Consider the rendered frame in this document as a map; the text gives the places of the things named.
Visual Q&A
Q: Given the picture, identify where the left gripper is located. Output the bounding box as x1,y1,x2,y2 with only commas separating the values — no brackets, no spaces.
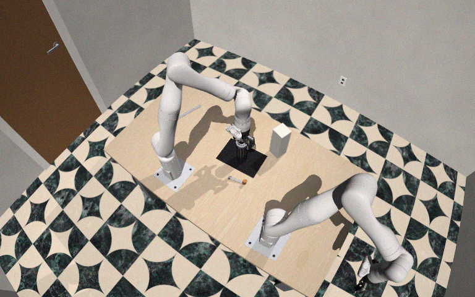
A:
241,129,255,150

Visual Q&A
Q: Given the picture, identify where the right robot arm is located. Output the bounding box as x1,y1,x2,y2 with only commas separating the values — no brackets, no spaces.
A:
259,173,414,283

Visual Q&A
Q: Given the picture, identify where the black rectangular mat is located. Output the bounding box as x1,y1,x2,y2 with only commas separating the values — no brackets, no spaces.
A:
216,138,267,178

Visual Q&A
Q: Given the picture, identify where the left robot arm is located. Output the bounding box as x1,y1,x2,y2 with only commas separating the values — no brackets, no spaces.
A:
151,52,252,181

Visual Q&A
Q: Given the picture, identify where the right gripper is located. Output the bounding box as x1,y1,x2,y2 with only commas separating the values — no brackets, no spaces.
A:
353,259,379,294

